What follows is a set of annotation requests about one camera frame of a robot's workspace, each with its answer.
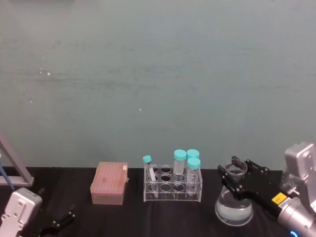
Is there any black table cloth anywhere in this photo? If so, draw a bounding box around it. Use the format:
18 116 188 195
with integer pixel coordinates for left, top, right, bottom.
0 166 316 237

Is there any grey metal frame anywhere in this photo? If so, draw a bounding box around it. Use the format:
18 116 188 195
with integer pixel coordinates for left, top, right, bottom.
0 130 35 187

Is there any pale grey-green wall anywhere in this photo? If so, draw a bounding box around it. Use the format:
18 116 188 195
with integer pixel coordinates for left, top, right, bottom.
0 0 316 173

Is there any blue tube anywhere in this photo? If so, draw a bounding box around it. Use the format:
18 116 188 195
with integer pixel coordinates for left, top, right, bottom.
0 153 15 191

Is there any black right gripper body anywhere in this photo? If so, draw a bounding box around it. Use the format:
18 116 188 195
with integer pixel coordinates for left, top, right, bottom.
235 169 292 218

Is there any wide tube with teal cap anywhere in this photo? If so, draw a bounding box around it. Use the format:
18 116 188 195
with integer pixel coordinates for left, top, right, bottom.
186 158 201 197
173 149 187 185
186 149 200 161

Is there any pink pipette tip box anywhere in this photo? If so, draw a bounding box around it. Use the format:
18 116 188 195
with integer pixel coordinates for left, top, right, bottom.
90 161 129 205

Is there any glass conical flask with liquid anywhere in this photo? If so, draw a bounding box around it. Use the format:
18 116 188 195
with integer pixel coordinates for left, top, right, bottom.
214 162 254 227

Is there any clear acrylic tube rack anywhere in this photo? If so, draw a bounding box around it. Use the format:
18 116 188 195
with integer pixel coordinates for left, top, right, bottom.
143 163 203 203

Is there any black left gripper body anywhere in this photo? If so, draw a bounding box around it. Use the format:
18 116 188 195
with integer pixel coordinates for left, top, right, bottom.
39 225 61 237

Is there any slim tube with teal cap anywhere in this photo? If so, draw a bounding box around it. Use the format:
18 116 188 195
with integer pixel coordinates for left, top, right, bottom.
142 155 160 198

